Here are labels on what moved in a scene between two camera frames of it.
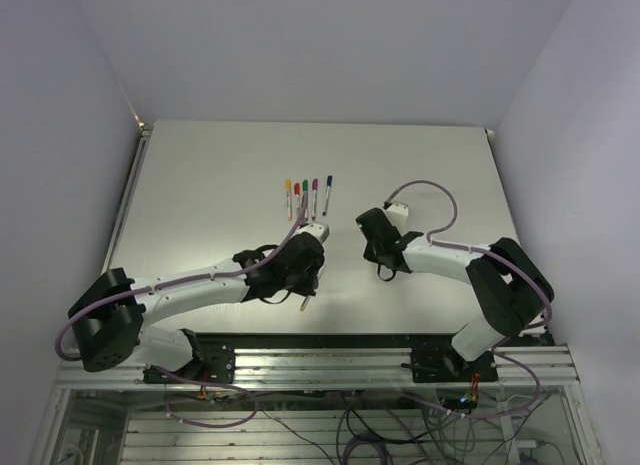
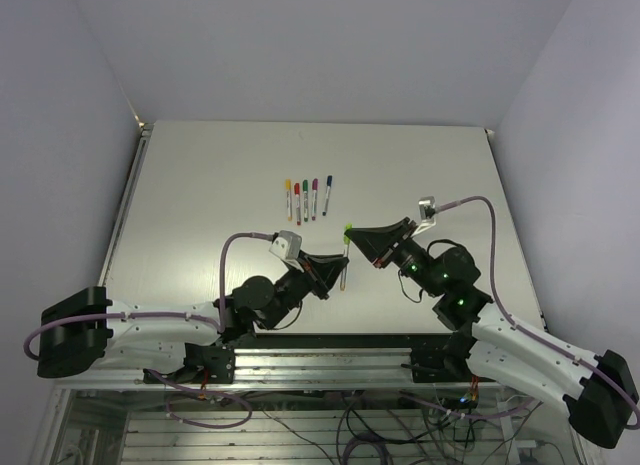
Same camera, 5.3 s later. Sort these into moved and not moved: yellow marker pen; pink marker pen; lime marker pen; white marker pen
Moved: lime marker pen
Not moved: yellow marker pen; white marker pen; pink marker pen
